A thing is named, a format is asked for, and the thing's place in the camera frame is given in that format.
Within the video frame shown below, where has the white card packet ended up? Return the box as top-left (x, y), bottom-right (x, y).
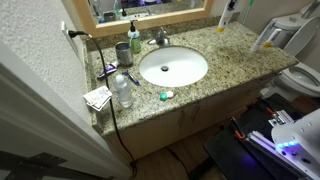
top-left (82, 85), bottom-right (114, 112)

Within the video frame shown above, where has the red handled clamp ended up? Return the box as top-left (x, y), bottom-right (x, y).
top-left (265, 107), bottom-right (278, 118)

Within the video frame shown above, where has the black robot cart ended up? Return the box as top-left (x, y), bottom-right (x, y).
top-left (203, 93), bottom-right (320, 180)

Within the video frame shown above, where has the chrome faucet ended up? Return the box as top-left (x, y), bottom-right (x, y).
top-left (146, 26), bottom-right (171, 47)

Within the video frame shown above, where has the large white blue tube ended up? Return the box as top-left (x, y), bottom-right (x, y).
top-left (250, 28), bottom-right (278, 54)

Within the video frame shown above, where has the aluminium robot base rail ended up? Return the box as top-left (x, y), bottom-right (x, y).
top-left (244, 109), bottom-right (303, 174)

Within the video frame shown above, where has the white oval sink basin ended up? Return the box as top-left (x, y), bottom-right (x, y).
top-left (138, 45), bottom-right (210, 89)

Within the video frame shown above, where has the black power cable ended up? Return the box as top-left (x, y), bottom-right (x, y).
top-left (67, 29), bottom-right (138, 178)

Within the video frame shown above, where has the steel tumbler cup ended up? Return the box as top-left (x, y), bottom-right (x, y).
top-left (114, 41), bottom-right (135, 67)

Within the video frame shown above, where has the purple toothpaste tube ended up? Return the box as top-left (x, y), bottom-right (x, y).
top-left (96, 60), bottom-right (120, 80)

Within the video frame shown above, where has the shorter white yellow tube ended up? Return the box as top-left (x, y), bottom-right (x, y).
top-left (263, 28), bottom-right (284, 49)

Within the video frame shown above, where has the blue razor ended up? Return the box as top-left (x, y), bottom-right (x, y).
top-left (121, 69), bottom-right (142, 87)

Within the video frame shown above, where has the taller white yellow tube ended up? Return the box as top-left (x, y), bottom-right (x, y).
top-left (215, 0), bottom-right (238, 34)

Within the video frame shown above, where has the clear plastic bottle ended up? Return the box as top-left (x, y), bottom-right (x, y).
top-left (114, 74), bottom-right (134, 109)

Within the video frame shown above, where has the white wall outlet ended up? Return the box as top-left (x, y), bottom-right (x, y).
top-left (60, 20), bottom-right (80, 57)

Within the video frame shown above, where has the beige vanity cabinet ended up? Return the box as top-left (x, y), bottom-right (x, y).
top-left (99, 71), bottom-right (298, 162)

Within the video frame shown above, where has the white toilet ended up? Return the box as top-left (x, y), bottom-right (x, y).
top-left (259, 12), bottom-right (320, 103)

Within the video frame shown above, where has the orange handled clamp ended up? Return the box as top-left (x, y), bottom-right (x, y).
top-left (229, 116), bottom-right (247, 141)

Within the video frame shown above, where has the green soap pump bottle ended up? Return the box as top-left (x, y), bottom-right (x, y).
top-left (127, 19), bottom-right (142, 55)

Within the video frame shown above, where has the green white contact lens case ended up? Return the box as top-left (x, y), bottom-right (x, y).
top-left (158, 90), bottom-right (175, 102)

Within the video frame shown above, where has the wood framed wall mirror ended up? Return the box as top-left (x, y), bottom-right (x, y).
top-left (71, 0), bottom-right (215, 39)

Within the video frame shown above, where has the white door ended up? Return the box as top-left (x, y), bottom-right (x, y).
top-left (0, 39), bottom-right (132, 180)

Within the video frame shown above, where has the green handled broom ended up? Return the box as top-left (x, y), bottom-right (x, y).
top-left (242, 0), bottom-right (256, 25)

